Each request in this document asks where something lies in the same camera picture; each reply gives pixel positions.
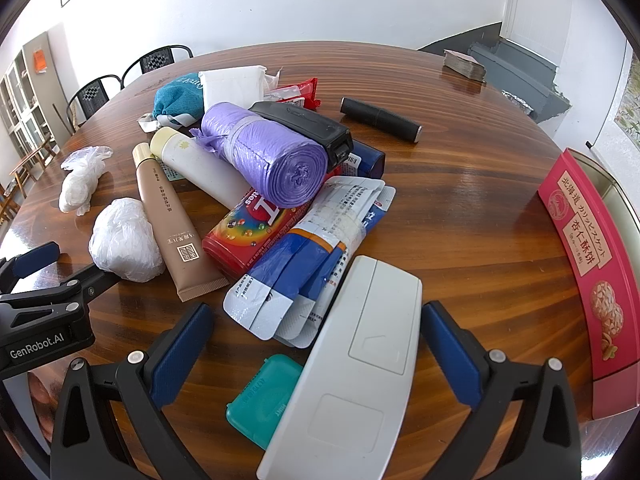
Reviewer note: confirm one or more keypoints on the stack of cards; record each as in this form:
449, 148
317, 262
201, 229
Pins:
465, 64

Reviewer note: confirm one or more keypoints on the pink tin box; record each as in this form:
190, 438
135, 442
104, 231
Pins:
585, 240

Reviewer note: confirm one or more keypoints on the black folding comb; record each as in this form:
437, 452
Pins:
310, 125

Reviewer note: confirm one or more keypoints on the wooden bench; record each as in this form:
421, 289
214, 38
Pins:
35, 157

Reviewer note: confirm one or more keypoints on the pale green patterned box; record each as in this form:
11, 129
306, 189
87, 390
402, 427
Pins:
172, 172

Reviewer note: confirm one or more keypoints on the black cylinder case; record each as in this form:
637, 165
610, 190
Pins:
375, 115

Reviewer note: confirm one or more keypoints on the brown cosmetic tube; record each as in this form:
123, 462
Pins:
175, 230

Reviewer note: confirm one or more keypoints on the white cream tube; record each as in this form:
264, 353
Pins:
200, 165

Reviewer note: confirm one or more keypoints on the teal mint box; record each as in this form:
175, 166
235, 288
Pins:
260, 400

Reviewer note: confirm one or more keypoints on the grey staircase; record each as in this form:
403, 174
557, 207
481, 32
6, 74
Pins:
520, 65

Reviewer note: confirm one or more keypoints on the purple trash bag roll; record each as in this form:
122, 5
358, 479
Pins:
270, 155

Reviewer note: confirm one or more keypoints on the navy blue bottle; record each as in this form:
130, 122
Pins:
367, 157

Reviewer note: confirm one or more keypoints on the white remote control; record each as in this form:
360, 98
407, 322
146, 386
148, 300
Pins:
360, 360

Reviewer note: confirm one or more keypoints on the red snack packet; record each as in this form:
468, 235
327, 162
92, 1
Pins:
300, 91

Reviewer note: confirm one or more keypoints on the wooden desktop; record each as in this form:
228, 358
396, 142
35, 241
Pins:
475, 210

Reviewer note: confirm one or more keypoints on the white cabinet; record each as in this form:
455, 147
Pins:
25, 105

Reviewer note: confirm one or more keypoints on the red candy tube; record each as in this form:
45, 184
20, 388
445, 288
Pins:
240, 240

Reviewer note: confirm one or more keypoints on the foil tray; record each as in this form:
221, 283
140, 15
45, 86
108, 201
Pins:
517, 101

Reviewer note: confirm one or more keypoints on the bundle of blue white sachets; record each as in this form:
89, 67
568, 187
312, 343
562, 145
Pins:
300, 260

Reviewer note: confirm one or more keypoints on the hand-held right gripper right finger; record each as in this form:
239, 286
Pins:
450, 355

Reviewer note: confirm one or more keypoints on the hanging scroll painting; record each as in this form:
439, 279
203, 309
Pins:
631, 110

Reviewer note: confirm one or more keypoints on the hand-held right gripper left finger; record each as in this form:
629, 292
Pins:
182, 350

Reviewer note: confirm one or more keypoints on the large white plastic bag wad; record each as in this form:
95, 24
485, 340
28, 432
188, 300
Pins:
125, 240

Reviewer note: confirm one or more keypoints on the orange paper sign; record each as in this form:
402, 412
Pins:
40, 61

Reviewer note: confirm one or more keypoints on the small white plastic bag wad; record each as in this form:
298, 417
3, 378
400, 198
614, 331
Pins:
80, 185

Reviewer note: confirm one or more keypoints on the white tissue pack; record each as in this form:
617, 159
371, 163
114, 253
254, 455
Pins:
230, 85

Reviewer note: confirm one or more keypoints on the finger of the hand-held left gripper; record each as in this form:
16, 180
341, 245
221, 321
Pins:
30, 261
97, 280

